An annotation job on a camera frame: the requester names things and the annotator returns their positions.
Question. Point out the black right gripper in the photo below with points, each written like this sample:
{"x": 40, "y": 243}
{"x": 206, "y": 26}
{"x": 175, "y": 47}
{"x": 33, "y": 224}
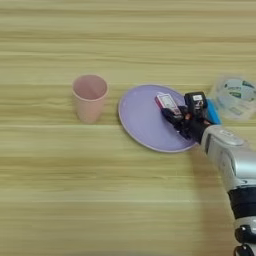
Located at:
{"x": 193, "y": 128}

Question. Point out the small red white box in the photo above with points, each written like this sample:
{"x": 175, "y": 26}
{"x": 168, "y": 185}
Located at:
{"x": 167, "y": 101}

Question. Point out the pink plastic cup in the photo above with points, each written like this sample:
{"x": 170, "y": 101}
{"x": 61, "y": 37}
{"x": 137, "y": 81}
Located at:
{"x": 89, "y": 100}

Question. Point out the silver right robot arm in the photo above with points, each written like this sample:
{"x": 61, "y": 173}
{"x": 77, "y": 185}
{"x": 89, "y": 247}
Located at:
{"x": 233, "y": 160}

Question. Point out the small black white-labelled box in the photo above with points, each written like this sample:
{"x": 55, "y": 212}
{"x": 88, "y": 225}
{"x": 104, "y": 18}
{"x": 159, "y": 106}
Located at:
{"x": 196, "y": 101}

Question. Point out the purple round plate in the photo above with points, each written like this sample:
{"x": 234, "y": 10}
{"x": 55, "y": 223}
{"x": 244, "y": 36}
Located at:
{"x": 143, "y": 120}

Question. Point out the blue rectangular block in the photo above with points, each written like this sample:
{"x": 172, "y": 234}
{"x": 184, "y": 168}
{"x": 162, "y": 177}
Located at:
{"x": 213, "y": 113}

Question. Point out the clear tape roll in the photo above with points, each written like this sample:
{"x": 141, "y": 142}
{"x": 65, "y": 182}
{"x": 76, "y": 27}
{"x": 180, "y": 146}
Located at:
{"x": 236, "y": 98}

